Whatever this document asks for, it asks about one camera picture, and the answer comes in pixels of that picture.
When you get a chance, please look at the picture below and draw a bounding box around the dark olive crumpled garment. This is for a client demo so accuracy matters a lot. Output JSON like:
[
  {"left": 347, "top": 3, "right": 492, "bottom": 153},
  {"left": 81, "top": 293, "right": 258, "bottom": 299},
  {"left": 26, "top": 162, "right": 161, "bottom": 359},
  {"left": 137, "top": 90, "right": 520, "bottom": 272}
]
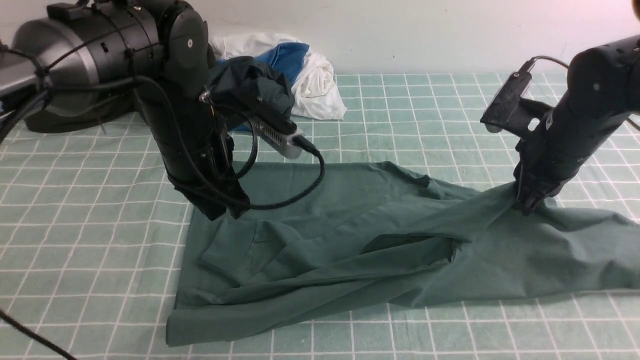
[{"left": 23, "top": 91, "right": 137, "bottom": 134}]

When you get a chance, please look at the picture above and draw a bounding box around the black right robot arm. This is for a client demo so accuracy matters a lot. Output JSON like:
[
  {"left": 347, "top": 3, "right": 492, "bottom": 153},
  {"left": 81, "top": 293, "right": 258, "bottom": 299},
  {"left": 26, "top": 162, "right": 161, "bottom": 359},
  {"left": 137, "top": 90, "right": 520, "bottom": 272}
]
[{"left": 481, "top": 34, "right": 639, "bottom": 215}]

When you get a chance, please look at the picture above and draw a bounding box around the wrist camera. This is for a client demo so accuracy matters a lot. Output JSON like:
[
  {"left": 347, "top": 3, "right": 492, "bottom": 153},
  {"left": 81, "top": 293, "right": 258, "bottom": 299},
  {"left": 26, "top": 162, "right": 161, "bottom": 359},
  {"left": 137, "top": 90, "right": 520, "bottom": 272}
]
[
  {"left": 480, "top": 70, "right": 553, "bottom": 141},
  {"left": 200, "top": 87, "right": 306, "bottom": 161}
]

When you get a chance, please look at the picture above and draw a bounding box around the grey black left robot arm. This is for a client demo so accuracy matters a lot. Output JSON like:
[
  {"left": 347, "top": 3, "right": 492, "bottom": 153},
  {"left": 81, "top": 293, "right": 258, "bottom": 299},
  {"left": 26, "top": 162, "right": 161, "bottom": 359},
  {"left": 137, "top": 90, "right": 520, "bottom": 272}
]
[{"left": 1, "top": 0, "right": 250, "bottom": 220}]

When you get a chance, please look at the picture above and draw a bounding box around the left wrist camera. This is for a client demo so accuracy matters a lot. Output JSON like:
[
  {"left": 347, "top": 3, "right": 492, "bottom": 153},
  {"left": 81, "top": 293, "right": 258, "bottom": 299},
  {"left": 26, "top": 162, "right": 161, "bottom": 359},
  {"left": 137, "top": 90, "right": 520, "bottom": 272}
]
[{"left": 200, "top": 87, "right": 306, "bottom": 161}]

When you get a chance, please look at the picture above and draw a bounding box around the green checkered tablecloth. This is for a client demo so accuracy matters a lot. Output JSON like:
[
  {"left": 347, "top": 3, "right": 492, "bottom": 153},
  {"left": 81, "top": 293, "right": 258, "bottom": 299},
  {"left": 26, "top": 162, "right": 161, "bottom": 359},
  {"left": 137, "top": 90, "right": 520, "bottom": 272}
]
[{"left": 0, "top": 73, "right": 639, "bottom": 360}]

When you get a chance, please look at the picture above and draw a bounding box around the dark teal crumpled garment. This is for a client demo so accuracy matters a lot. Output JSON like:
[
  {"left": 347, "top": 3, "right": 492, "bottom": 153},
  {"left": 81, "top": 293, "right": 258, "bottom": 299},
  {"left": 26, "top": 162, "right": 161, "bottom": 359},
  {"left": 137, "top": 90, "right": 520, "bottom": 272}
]
[{"left": 206, "top": 55, "right": 295, "bottom": 119}]

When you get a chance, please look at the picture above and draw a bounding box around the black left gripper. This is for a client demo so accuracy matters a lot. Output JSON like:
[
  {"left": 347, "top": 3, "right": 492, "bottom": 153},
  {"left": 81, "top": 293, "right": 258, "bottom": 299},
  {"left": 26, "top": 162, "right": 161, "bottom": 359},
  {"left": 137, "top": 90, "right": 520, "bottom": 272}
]
[{"left": 145, "top": 110, "right": 250, "bottom": 220}]

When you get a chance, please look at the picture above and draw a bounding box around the blue crumpled garment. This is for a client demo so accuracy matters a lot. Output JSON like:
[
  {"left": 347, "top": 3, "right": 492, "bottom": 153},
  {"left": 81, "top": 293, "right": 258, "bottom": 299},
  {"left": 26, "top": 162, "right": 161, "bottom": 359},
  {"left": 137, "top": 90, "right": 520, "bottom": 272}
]
[{"left": 225, "top": 42, "right": 311, "bottom": 133}]

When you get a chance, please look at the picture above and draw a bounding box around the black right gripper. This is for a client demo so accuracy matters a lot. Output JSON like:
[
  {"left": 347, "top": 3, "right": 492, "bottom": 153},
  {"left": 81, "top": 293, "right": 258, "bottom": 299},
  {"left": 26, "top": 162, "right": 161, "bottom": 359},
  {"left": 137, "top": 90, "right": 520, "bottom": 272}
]
[{"left": 514, "top": 112, "right": 608, "bottom": 215}]

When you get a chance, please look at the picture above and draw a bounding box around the green long-sleeved shirt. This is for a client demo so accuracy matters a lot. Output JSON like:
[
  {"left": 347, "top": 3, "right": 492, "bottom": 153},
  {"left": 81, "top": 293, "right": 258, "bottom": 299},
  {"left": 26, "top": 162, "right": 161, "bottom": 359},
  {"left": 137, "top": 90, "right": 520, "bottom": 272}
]
[{"left": 166, "top": 162, "right": 640, "bottom": 347}]

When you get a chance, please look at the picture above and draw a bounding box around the white crumpled garment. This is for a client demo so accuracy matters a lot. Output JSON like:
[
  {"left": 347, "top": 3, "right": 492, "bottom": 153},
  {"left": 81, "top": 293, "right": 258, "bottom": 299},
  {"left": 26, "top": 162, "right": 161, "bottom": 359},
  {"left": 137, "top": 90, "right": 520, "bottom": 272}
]
[{"left": 210, "top": 32, "right": 347, "bottom": 121}]

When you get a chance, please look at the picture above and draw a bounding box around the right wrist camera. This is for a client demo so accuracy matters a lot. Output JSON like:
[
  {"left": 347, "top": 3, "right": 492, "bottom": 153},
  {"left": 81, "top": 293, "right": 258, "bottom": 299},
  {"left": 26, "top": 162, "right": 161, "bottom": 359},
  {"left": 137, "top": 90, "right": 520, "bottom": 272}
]
[{"left": 480, "top": 70, "right": 553, "bottom": 141}]

